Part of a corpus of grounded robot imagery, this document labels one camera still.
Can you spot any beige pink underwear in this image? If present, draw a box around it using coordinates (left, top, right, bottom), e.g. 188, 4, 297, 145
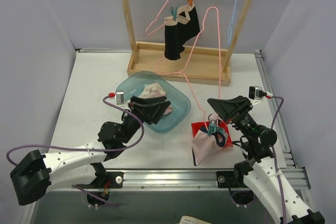
138, 82, 167, 99

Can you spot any teal clothespin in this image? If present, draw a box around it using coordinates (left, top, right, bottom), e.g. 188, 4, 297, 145
207, 120, 225, 136
170, 7, 178, 22

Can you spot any pink underwear navy trim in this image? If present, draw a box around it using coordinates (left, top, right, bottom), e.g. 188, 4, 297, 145
192, 114, 225, 166

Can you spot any blue wire hanger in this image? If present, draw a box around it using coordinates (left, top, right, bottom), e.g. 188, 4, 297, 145
227, 0, 238, 46

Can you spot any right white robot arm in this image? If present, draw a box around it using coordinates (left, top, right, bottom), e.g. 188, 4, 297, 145
207, 95, 325, 223

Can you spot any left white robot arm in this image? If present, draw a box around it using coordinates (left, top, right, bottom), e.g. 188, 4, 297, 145
10, 96, 171, 206

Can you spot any black underwear beige waistband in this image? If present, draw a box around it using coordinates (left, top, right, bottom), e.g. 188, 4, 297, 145
164, 4, 200, 60

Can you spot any teal clothespin on black underwear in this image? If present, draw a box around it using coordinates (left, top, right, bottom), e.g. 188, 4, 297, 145
170, 7, 178, 22

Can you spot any teal plastic basin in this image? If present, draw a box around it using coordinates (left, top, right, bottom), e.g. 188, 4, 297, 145
116, 71, 191, 133

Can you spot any red plastic bin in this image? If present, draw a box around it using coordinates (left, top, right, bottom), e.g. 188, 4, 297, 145
191, 120, 233, 148

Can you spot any wooden clothes rack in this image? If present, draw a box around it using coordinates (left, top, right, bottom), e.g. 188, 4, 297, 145
122, 0, 252, 87

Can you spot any paper sheet bottom edge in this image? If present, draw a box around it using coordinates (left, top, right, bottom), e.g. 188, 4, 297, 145
178, 216, 210, 224

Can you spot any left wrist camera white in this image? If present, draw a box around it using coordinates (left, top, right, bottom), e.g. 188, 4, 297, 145
108, 91, 128, 108

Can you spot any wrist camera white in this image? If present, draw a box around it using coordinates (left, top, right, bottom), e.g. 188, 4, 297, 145
108, 91, 128, 108
248, 86, 274, 105

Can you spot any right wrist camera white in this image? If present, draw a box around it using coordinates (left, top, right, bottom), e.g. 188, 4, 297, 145
248, 86, 274, 105

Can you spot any aluminium mounting rail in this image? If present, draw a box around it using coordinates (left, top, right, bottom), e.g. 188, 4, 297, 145
28, 167, 312, 192

